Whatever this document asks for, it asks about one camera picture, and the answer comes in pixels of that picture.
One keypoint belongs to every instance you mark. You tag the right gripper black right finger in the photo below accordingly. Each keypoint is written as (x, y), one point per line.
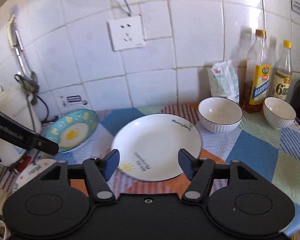
(199, 172)

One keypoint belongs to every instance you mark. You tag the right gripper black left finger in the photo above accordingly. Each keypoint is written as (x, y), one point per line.
(98, 172)

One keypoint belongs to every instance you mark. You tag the small white heart plate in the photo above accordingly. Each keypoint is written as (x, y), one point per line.
(31, 172)

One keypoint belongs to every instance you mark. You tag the teal fried egg plate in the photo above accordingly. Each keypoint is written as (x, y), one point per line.
(73, 129)

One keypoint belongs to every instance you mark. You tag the large white slogan plate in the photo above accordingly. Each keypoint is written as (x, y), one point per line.
(149, 146)

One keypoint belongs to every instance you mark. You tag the white paper towel roll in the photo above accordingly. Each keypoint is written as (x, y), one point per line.
(16, 108)

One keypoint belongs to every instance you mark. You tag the white ribbed bowl near bag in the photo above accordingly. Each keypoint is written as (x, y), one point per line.
(219, 115)

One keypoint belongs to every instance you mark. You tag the colourful patchwork table mat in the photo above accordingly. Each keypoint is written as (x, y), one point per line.
(273, 153)

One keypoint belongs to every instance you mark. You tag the white ribbed bowl near bottles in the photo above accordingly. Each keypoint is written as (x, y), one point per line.
(278, 113)

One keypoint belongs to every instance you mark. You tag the white green plastic bag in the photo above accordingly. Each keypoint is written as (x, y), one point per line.
(224, 81)

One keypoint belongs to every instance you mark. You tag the yellow label oil bottle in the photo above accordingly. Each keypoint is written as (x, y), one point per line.
(257, 76)

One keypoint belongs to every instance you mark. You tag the yellow cap vinegar bottle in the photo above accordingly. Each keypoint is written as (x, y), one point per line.
(282, 73)

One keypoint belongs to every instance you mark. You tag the wall hook with utensil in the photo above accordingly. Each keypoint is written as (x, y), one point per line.
(28, 76)

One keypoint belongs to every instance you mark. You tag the white wall socket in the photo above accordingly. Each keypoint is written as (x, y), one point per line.
(126, 33)

